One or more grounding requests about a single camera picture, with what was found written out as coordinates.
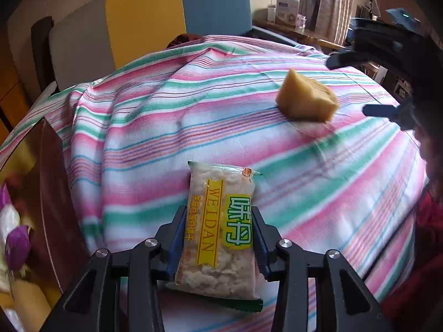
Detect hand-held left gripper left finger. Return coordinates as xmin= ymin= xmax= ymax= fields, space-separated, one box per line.
xmin=48 ymin=206 xmax=188 ymax=332

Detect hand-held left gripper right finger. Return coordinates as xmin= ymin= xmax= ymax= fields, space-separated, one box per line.
xmin=251 ymin=206 xmax=395 ymax=332

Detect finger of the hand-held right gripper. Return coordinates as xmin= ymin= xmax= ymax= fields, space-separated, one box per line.
xmin=362 ymin=104 xmax=404 ymax=121
xmin=325 ymin=49 xmax=368 ymax=71

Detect yellow sponge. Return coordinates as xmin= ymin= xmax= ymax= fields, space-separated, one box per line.
xmin=275 ymin=68 xmax=339 ymax=123
xmin=10 ymin=279 xmax=53 ymax=332

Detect cardboard box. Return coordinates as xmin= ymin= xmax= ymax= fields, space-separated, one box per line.
xmin=0 ymin=118 xmax=92 ymax=332

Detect purple snack packet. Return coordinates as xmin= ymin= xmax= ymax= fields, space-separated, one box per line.
xmin=4 ymin=183 xmax=32 ymax=271

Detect person's right hand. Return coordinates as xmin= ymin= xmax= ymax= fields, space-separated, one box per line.
xmin=414 ymin=124 xmax=443 ymax=195

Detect wooden desk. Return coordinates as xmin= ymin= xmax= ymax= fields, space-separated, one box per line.
xmin=253 ymin=21 xmax=347 ymax=53

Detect pink patterned curtain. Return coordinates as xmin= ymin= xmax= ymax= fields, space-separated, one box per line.
xmin=305 ymin=0 xmax=358 ymax=43

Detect white printed box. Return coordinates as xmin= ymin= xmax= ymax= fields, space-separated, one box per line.
xmin=275 ymin=0 xmax=300 ymax=29

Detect striped bed sheet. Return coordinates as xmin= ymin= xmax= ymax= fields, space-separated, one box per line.
xmin=0 ymin=35 xmax=430 ymax=332

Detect dark red cloth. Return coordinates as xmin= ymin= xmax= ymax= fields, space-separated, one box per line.
xmin=380 ymin=190 xmax=443 ymax=332
xmin=166 ymin=33 xmax=202 ymax=50

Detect wooden wardrobe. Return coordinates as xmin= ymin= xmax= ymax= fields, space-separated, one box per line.
xmin=0 ymin=24 xmax=46 ymax=139

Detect grey bed side rail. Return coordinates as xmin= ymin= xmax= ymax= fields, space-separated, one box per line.
xmin=252 ymin=26 xmax=302 ymax=48

